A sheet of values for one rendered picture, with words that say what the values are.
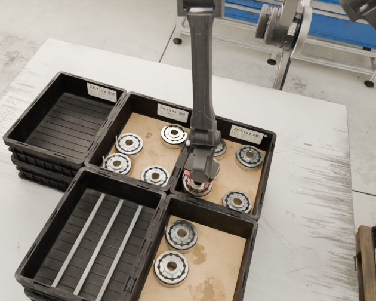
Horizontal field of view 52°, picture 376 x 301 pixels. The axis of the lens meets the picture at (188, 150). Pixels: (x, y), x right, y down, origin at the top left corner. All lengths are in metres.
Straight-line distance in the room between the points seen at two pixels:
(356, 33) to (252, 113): 1.62
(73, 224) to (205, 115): 0.57
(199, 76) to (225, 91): 0.96
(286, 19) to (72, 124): 0.91
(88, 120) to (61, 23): 2.17
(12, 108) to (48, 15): 2.01
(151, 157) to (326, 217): 0.72
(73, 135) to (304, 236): 0.95
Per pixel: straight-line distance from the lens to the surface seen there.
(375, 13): 1.01
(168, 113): 1.53
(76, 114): 1.61
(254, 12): 3.22
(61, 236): 1.30
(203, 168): 1.08
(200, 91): 1.02
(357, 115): 3.25
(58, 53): 2.14
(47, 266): 1.26
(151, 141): 1.50
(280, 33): 1.59
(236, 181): 1.43
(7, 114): 1.86
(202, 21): 0.96
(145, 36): 3.51
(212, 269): 1.24
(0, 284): 1.42
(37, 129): 1.59
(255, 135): 1.50
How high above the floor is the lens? 1.96
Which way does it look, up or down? 50 degrees down
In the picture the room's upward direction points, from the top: 9 degrees clockwise
